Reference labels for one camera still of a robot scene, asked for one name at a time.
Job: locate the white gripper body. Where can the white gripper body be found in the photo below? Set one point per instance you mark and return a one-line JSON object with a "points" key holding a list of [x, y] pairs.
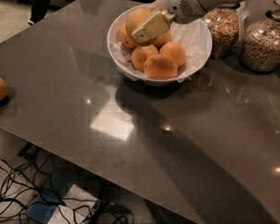
{"points": [[178, 4]]}

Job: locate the glass jar of cereal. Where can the glass jar of cereal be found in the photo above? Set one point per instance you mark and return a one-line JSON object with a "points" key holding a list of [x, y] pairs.
{"points": [[261, 44]]}

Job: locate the blue box on floor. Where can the blue box on floor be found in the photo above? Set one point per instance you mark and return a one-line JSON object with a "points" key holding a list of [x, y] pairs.
{"points": [[49, 198]]}

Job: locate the white paper bowl liner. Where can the white paper bowl liner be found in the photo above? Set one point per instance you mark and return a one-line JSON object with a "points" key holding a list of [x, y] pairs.
{"points": [[189, 36]]}

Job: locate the white bowl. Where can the white bowl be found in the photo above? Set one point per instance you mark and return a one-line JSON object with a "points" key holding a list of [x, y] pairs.
{"points": [[115, 31]]}

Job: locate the glass jar of nuts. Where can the glass jar of nuts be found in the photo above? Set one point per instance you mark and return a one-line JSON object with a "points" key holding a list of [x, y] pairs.
{"points": [[224, 26]]}

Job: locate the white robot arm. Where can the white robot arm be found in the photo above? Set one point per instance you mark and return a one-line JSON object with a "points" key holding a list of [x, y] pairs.
{"points": [[209, 5]]}

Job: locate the small orange in centre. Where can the small orange in centre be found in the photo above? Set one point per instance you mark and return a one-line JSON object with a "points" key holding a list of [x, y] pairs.
{"points": [[140, 55]]}

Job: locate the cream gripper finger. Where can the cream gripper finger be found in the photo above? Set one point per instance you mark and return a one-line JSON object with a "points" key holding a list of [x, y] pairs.
{"points": [[156, 24]]}

